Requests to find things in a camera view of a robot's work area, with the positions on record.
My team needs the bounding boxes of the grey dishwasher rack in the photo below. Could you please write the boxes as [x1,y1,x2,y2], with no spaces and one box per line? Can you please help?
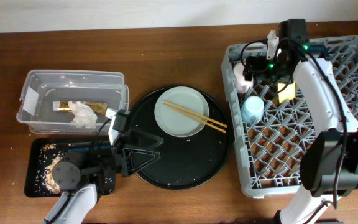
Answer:
[221,35,358,198]

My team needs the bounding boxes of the clear plastic bin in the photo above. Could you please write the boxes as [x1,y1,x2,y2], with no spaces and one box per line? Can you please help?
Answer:
[16,70,129,134]

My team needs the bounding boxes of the round black tray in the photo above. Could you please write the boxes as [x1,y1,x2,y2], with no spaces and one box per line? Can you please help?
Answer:
[129,87,233,190]

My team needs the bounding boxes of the blue cup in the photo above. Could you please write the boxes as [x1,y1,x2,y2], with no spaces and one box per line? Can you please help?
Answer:
[241,96,264,124]

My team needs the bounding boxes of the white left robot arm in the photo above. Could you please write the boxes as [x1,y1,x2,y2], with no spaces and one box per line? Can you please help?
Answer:
[42,129,163,223]

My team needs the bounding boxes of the yellow bowl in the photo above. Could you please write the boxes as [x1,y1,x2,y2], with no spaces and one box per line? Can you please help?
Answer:
[278,83,296,103]

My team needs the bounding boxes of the black rectangular tray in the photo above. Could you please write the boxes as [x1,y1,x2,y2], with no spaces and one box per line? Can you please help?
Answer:
[24,137,116,198]

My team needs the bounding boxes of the wooden chopstick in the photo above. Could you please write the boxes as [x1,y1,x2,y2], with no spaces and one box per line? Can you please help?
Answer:
[163,103,227,133]
[163,100,227,128]

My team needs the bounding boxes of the white napkin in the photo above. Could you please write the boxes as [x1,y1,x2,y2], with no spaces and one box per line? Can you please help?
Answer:
[68,101,98,129]

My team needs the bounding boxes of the food leftovers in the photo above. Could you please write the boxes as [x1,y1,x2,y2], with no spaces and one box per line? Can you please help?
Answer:
[35,144,67,195]

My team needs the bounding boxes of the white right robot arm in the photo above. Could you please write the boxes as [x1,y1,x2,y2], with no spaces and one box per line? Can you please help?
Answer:
[239,19,358,223]

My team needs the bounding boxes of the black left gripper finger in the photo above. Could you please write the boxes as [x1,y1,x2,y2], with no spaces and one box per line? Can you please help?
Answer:
[122,129,164,149]
[122,148,160,176]

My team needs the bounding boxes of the gold chopstick wrapper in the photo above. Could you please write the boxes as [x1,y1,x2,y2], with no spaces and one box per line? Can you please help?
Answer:
[52,101,108,114]

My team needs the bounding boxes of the grey plate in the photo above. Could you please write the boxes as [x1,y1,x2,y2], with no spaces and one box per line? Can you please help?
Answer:
[154,86,209,138]

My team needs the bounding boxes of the pink cup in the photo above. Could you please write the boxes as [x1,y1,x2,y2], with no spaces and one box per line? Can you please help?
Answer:
[233,63,254,94]

